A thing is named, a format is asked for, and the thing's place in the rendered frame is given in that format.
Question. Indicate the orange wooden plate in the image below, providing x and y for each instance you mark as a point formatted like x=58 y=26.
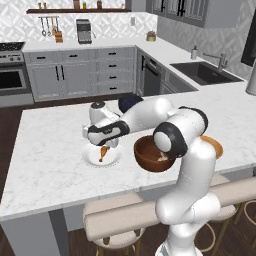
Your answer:
x=215 y=145

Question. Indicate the beige stool with backrest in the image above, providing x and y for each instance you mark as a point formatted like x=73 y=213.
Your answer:
x=113 y=213
x=233 y=193

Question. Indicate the brown bowl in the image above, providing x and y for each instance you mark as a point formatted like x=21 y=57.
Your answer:
x=146 y=156

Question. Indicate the black framed window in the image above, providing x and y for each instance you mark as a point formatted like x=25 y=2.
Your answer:
x=250 y=40

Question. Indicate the small yellow jar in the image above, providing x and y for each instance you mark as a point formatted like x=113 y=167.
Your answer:
x=39 y=5
x=45 y=5

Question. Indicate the red brown bottle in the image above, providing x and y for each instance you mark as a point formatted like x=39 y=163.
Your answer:
x=99 y=4

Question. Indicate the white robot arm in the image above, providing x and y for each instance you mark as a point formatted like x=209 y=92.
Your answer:
x=195 y=186

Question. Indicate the black dishwasher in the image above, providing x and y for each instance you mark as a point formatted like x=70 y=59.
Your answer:
x=151 y=78

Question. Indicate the wooden knife block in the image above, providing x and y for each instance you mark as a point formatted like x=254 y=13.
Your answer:
x=58 y=36

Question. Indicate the small potted plant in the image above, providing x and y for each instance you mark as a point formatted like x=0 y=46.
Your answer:
x=151 y=36

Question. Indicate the white wall socket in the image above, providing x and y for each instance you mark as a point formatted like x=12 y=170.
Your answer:
x=133 y=21

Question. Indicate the pale grey cylinder jar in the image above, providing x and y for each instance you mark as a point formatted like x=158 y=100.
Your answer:
x=252 y=78

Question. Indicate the white round plate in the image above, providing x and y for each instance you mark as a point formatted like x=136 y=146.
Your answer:
x=113 y=158

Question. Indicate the chicken drumstick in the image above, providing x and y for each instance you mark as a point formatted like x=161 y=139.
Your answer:
x=103 y=153

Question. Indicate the grey cupboards under sink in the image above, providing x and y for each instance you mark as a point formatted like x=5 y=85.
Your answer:
x=176 y=85

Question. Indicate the grey wall cupboards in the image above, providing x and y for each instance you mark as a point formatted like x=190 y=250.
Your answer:
x=196 y=11

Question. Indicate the dark wooden wall shelf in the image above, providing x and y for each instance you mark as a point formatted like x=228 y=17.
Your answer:
x=78 y=10

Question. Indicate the dark sink basin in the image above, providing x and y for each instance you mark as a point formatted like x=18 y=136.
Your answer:
x=205 y=73

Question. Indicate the grey kitchen island base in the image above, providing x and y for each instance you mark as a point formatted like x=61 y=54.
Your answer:
x=30 y=236

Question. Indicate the rail with hanging tools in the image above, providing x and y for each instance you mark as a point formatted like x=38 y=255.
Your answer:
x=48 y=25

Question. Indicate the grey base cupboard run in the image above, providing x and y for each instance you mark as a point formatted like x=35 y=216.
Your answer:
x=80 y=75

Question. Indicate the steel oven with hob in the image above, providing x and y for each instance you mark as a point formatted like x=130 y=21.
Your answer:
x=11 y=78

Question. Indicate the steel tap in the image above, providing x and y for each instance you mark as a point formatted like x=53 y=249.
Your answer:
x=221 y=61

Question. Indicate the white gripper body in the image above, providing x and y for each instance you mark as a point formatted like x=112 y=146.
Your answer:
x=110 y=143

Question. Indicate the white soap dispenser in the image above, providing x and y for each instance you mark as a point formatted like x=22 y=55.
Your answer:
x=194 y=54

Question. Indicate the yellow bottle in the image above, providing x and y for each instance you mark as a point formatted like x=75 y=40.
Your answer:
x=84 y=5

